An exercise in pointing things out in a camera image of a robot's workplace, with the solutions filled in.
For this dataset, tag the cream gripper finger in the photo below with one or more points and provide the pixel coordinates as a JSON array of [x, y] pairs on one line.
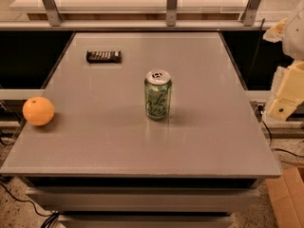
[[287, 91], [276, 32]]

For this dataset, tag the green soda can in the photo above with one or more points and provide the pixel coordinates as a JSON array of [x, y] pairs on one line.
[[157, 94]]

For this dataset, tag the cardboard box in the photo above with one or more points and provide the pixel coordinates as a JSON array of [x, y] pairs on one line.
[[286, 194]]

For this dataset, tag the dark striped snack bar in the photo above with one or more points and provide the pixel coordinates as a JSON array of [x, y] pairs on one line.
[[112, 56]]

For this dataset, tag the orange fruit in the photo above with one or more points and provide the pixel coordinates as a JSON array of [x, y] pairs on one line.
[[38, 111]]

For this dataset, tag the metal frame rail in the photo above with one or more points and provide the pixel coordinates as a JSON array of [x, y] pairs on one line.
[[104, 15]]

